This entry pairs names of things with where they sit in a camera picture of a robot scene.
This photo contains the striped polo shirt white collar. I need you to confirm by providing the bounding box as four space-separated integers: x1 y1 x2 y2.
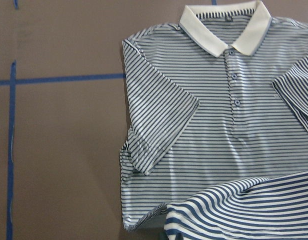
119 0 308 240

